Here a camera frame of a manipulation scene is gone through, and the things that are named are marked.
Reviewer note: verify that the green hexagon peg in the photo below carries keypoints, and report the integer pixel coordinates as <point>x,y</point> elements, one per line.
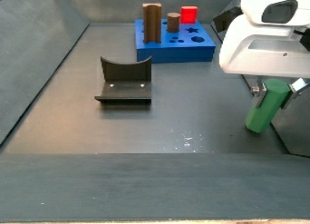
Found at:
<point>263,115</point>

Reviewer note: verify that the blue shape sorter board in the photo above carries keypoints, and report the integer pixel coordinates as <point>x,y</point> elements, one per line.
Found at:
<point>190,45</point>

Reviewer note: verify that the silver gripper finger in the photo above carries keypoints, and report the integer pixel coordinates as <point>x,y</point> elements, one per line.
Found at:
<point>259,91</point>
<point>297,88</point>

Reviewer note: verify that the tall brown notched block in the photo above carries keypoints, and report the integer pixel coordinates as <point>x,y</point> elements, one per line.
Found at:
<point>153,22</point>

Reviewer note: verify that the brown cylinder peg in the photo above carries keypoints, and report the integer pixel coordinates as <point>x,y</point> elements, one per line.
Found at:
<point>173,22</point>

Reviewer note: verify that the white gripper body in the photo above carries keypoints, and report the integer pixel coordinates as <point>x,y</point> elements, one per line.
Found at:
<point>268,39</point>

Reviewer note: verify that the red rounded block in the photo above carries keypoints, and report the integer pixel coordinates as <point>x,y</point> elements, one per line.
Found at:
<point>189,14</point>

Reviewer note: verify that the dark curved bracket stand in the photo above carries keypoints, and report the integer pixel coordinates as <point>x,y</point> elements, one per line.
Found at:
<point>128,81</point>

